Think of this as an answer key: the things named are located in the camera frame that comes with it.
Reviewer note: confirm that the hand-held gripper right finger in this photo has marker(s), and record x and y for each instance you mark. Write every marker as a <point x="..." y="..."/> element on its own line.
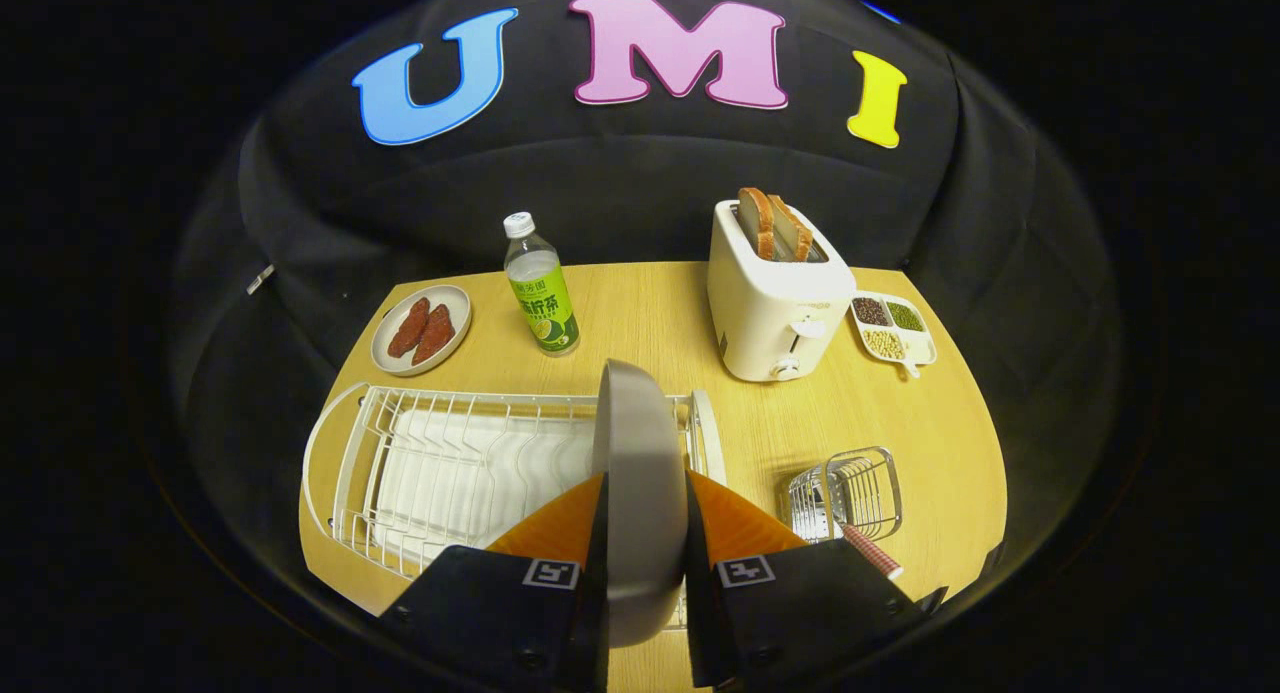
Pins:
<point x="697" y="613"/>

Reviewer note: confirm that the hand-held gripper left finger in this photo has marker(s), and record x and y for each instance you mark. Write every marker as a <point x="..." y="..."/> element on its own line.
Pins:
<point x="597" y="593"/>

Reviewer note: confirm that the grey plate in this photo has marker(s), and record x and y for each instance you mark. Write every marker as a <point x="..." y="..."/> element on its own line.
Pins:
<point x="640" y="473"/>

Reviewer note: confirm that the white divided snack dish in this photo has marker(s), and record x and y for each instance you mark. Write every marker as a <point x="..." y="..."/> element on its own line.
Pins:
<point x="922" y="348"/>

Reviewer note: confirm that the white drip tray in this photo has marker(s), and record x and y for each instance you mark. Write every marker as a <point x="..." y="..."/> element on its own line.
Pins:
<point x="470" y="473"/>

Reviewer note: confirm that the red sausage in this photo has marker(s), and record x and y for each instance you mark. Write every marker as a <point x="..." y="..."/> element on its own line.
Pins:
<point x="408" y="328"/>
<point x="434" y="335"/>

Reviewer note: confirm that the green label drink bottle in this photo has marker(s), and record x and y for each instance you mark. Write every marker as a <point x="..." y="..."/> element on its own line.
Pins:
<point x="540" y="293"/>

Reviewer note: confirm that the white toaster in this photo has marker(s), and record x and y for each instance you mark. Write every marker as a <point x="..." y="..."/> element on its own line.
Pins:
<point x="760" y="313"/>

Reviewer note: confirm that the small beige saucer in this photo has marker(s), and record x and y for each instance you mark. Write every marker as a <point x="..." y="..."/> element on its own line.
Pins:
<point x="452" y="303"/>

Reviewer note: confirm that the yellow soybeans pile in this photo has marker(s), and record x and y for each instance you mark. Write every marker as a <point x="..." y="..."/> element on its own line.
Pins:
<point x="884" y="344"/>

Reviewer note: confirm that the dark red beans pile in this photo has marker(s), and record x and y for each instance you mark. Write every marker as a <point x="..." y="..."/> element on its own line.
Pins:
<point x="870" y="311"/>

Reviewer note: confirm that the green mung beans pile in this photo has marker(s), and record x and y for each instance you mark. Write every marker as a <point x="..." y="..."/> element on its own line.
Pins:
<point x="905" y="316"/>

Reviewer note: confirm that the white clip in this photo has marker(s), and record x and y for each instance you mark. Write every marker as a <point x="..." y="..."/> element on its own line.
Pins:
<point x="260" y="278"/>

